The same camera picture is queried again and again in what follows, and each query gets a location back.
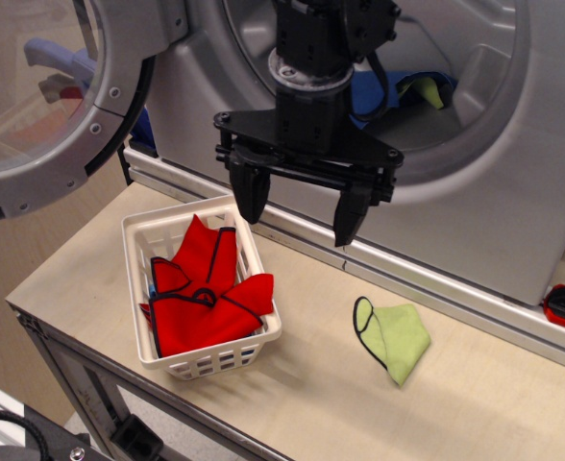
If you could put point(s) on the light green cloth on table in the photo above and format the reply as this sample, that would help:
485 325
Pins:
395 336

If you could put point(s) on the white plastic laundry basket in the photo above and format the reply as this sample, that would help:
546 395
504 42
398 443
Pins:
160 233

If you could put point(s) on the metal table frame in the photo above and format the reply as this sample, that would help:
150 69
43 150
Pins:
92 382

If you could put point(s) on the round grey machine door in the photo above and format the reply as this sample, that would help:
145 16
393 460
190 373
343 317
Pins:
74 77

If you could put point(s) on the blue cloth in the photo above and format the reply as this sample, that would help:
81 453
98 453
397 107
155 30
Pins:
368 94

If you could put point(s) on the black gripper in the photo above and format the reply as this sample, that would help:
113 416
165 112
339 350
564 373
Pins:
307 137

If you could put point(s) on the black equipment with cable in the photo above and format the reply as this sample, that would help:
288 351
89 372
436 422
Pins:
33 437

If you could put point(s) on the aluminium extrusion rail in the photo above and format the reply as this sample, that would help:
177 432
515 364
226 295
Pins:
523 326

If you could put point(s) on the red cloth with dark trim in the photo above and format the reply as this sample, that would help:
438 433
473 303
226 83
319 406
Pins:
197 302

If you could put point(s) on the grey toy washing machine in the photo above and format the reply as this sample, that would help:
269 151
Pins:
481 193

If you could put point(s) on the green cloth in drum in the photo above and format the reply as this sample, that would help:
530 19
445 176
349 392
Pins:
423 89

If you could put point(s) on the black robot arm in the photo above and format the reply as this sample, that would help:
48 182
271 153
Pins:
318 43

